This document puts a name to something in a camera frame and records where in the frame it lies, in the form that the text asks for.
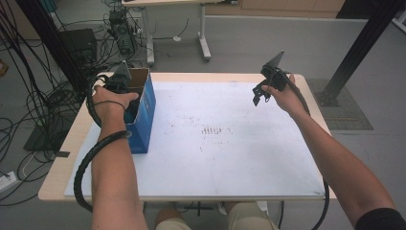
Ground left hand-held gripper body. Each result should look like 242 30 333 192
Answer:
103 60 142 95

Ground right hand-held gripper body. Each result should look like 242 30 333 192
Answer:
259 51 291 92

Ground blue cardboard box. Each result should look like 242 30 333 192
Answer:
119 67 157 155

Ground person's right hand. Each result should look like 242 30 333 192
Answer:
261 74 309 119

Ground person's left hand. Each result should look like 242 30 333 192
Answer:
92 84 140 125

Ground black computer tower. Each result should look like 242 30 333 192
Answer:
107 8 137 56

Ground black equipment box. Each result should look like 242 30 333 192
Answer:
59 28 99 66

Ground white table mat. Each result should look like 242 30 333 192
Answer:
63 80 326 197

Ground grey grid floor mat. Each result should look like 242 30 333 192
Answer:
305 79 374 131

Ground white-legged desk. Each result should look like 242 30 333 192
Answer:
121 0 238 67

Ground black floor mat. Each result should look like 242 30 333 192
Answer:
23 126 70 152

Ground person's right leg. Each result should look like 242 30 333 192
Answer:
226 201 280 230

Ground person's leg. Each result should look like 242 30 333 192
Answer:
226 201 280 230
154 205 193 230

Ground person's left leg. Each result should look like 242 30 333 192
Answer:
154 205 193 230

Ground white power strip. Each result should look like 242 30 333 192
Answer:
0 171 19 194

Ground black sleeve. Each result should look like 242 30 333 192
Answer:
353 207 406 230

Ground black hair tie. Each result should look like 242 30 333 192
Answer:
93 100 127 112

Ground black metal frame post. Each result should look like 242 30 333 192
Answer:
317 0 406 107
14 0 92 95

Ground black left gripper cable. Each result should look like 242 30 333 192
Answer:
73 74 133 214

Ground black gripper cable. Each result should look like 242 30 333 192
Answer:
271 68 330 230
73 74 133 214

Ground tangle of black floor cables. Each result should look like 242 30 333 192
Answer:
0 0 154 207

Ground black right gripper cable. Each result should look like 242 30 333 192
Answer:
271 68 330 230

